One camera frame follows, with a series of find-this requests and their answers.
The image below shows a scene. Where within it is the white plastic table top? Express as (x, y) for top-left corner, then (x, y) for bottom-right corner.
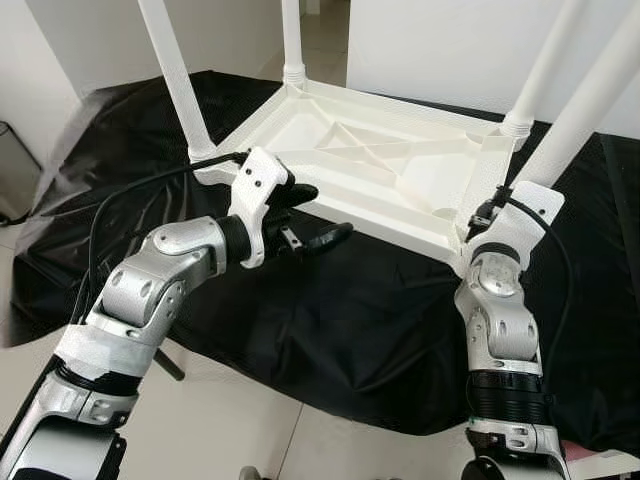
(195, 80), (547, 267)

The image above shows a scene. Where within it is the white plastic table leg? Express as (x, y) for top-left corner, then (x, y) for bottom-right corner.
(281, 0), (308, 87)
(515, 10), (640, 193)
(137, 0), (217, 163)
(502, 0), (587, 138)

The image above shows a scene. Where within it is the black table cloth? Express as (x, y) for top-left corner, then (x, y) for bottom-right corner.
(5, 70), (640, 457)

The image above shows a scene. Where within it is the black metal support rod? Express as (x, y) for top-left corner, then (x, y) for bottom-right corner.
(155, 350), (187, 382)

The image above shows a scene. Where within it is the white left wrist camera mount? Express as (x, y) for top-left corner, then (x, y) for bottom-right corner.
(228, 147), (294, 269)

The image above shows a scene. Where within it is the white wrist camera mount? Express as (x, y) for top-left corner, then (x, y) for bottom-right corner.
(228, 147), (294, 269)
(462, 180), (566, 277)

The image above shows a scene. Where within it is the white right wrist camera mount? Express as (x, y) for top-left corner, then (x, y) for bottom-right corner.
(462, 180), (566, 277)

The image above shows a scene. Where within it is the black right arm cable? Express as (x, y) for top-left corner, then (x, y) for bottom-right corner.
(495, 195), (577, 401)

